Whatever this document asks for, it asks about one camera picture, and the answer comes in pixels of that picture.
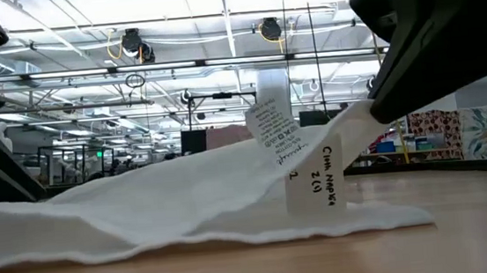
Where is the white printed care label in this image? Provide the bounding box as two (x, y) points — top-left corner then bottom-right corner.
(242, 90), (307, 171)

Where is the pink curtain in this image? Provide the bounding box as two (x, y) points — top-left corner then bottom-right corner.
(204, 122), (255, 152)

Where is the blue storage bin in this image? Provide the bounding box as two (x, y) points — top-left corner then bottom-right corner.
(376, 140), (397, 155)

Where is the black monitor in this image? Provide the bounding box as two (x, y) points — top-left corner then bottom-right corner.
(298, 107), (346, 128)

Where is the black stand frame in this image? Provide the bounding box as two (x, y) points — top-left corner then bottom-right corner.
(185, 88), (263, 156)

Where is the black table frame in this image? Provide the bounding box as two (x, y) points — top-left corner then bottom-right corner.
(343, 154), (487, 187)

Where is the black frame enclosure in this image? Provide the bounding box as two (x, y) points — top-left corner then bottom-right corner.
(35, 139), (118, 187)

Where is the white handwritten tag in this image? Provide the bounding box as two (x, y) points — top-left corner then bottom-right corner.
(281, 132), (349, 218)

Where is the black cable loop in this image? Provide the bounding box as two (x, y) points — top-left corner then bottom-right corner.
(124, 72), (147, 90)

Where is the black panel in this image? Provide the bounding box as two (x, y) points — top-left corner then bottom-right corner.
(180, 129), (210, 157)

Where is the black hanging cable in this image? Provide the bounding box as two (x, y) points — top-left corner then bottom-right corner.
(302, 0), (329, 118)

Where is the floral patterned cloth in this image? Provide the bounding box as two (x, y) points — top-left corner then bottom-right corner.
(408, 107), (465, 165)

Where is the white column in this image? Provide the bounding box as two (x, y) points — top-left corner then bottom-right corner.
(255, 67), (292, 109)

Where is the white cloth napkin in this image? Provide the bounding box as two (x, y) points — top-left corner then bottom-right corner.
(0, 93), (437, 273)

